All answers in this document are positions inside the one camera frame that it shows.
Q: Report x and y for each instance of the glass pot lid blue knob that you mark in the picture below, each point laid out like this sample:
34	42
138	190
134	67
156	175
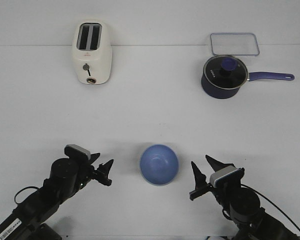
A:
225	72

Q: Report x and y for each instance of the dark blue saucepan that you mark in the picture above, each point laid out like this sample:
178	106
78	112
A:
267	76

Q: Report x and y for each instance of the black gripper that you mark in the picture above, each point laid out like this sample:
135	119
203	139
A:
201	186
101	174

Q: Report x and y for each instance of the blue bowl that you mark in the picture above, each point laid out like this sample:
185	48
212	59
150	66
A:
159	165

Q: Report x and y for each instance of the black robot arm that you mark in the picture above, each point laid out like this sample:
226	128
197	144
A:
240	203
67	177

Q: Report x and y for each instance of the clear plastic container lid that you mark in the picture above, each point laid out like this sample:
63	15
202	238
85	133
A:
240	44

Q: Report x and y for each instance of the white two-slot toaster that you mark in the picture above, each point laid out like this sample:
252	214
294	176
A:
92	52

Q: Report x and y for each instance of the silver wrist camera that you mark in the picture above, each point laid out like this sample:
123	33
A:
221	175
74	151

